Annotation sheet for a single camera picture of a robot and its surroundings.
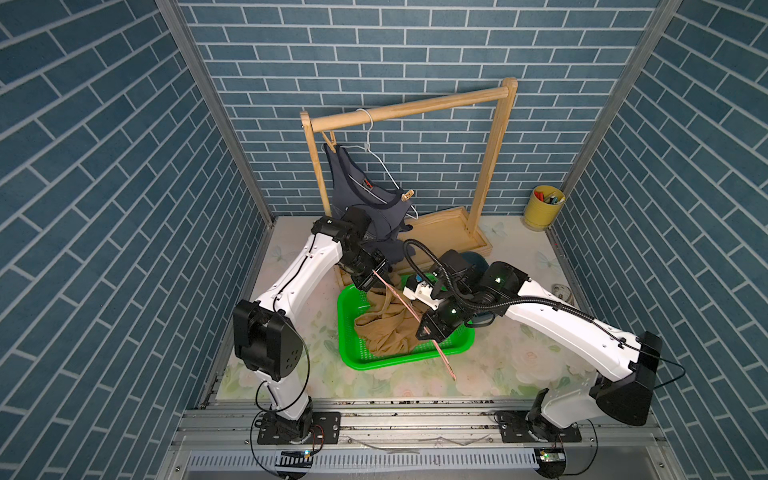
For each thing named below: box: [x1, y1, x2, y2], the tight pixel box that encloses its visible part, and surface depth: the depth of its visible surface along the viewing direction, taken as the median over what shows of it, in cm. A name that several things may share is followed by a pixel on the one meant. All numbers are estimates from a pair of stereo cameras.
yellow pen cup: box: [523, 185, 566, 232], surface depth 114 cm
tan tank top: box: [354, 286, 427, 357], surface depth 86 cm
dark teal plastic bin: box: [460, 251, 490, 276], surface depth 102 cm
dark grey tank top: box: [324, 144, 416, 265], surface depth 86 cm
